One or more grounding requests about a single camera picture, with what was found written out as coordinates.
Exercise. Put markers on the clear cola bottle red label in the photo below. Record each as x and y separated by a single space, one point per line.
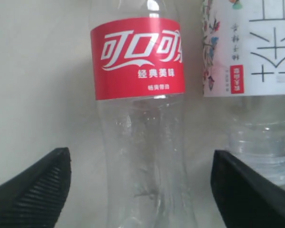
139 89

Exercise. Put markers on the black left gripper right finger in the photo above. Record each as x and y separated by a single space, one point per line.
244 198

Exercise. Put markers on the white tea bottle fruit label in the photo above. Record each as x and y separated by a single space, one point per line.
244 77

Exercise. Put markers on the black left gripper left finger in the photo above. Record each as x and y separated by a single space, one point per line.
35 197

